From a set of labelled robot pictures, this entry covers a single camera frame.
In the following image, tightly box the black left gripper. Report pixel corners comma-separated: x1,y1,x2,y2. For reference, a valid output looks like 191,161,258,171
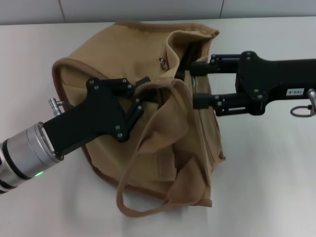
43,76,152,158

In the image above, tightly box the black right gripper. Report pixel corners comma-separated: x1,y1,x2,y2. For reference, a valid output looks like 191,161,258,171
190,50,316,117

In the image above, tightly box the khaki canvas food bag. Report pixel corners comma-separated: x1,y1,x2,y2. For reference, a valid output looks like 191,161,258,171
51,20,227,219

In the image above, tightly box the left gripper cable with connector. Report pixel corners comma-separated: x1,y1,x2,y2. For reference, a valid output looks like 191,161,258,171
48,98,73,116

